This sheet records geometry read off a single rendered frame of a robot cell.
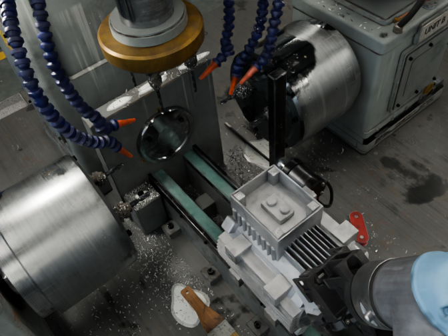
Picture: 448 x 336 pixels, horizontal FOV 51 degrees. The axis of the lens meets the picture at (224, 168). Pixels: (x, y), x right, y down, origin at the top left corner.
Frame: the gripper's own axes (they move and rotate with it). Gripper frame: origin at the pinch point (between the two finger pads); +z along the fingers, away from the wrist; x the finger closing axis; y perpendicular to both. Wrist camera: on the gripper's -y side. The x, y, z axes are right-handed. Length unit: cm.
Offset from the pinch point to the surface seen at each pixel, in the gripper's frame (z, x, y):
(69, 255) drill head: 14.0, 25.3, 28.9
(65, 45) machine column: 19, 4, 64
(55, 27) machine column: 15, 5, 67
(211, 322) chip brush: 33.5, 9.7, 2.3
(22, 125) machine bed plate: 78, 16, 77
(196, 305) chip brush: 36.1, 9.8, 6.8
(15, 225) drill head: 13.2, 29.5, 37.9
